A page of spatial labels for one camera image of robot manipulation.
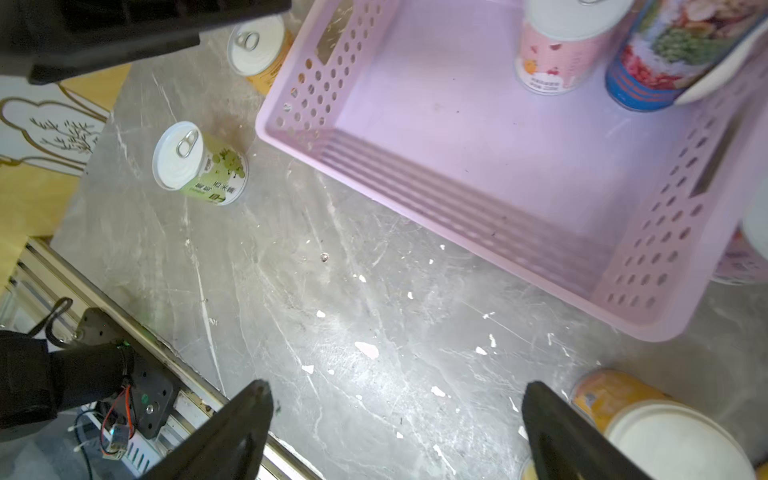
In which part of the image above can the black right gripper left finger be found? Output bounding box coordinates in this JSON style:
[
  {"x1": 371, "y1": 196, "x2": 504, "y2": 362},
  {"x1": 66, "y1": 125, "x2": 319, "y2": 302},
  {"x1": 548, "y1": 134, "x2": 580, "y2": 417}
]
[{"x1": 143, "y1": 380, "x2": 274, "y2": 480}]

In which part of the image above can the purple perforated plastic basket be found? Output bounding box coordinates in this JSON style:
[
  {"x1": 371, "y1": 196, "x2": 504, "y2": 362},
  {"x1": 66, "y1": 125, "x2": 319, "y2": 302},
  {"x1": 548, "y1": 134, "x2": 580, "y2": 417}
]
[{"x1": 255, "y1": 1, "x2": 767, "y2": 342}]

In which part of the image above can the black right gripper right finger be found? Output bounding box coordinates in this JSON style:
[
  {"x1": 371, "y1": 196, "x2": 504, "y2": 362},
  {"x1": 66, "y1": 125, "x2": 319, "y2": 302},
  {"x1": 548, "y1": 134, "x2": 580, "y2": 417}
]
[{"x1": 522, "y1": 381, "x2": 649, "y2": 480}]

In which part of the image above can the yellow can white lid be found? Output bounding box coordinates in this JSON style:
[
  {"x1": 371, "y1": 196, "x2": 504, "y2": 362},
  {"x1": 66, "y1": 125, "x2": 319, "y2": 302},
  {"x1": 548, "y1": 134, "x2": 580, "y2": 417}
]
[{"x1": 570, "y1": 369, "x2": 756, "y2": 479}]

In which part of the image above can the pink can with pull tab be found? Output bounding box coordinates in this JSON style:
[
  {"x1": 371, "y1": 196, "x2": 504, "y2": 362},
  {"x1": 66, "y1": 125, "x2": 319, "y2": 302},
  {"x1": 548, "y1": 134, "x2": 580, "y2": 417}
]
[{"x1": 712, "y1": 176, "x2": 767, "y2": 285}]

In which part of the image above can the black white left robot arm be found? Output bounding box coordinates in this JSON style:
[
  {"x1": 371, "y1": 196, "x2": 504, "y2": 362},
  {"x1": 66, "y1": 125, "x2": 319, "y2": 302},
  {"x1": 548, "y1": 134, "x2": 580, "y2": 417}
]
[{"x1": 1, "y1": 0, "x2": 292, "y2": 85}]

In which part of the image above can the green label can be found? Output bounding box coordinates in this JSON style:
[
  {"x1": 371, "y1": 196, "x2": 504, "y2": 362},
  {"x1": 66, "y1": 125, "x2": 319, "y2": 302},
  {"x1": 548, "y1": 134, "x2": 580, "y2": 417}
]
[{"x1": 152, "y1": 121, "x2": 249, "y2": 206}]

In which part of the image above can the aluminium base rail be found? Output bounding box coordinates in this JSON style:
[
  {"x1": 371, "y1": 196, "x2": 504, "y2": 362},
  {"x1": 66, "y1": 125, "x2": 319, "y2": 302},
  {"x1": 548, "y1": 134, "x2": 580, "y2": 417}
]
[{"x1": 1, "y1": 237, "x2": 316, "y2": 479}]

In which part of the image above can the yellow pineapple can pull tab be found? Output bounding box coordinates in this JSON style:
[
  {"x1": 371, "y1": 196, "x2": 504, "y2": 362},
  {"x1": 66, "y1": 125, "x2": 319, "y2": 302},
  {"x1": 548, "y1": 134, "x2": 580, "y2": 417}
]
[{"x1": 519, "y1": 458, "x2": 538, "y2": 480}]

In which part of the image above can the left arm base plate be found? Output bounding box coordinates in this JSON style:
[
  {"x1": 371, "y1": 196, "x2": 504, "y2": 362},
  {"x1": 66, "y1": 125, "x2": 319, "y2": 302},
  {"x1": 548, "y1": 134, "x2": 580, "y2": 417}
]
[{"x1": 76, "y1": 307, "x2": 181, "y2": 439}]

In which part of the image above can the blue mixed congee can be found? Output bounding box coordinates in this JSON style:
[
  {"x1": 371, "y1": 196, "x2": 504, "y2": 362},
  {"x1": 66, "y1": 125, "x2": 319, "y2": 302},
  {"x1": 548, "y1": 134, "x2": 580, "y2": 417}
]
[{"x1": 605, "y1": 0, "x2": 767, "y2": 112}]

